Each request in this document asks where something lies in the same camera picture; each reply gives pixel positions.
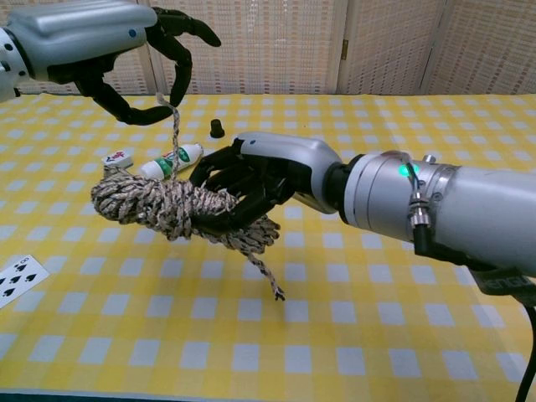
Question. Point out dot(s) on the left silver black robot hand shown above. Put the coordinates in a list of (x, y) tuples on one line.
[(84, 37)]

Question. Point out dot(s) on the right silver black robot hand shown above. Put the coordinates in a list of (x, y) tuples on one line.
[(293, 159)]

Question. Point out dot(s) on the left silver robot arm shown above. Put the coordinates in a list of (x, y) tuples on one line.
[(8, 63)]

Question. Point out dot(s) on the small black cap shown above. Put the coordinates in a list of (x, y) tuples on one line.
[(217, 128)]

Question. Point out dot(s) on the white bottle green label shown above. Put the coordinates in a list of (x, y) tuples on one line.
[(188, 155)]

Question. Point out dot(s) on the brass screen hinge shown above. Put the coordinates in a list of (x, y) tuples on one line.
[(345, 49)]

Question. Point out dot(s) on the white green mahjong tile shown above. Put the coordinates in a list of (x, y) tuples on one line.
[(117, 158)]

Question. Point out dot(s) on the woven beige folding screen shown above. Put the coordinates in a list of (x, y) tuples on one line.
[(398, 46)]

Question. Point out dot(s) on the yellow white checkered tablecloth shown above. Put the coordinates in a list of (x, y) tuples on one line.
[(268, 335)]

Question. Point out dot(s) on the eight of spades card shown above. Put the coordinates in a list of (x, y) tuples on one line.
[(19, 278)]

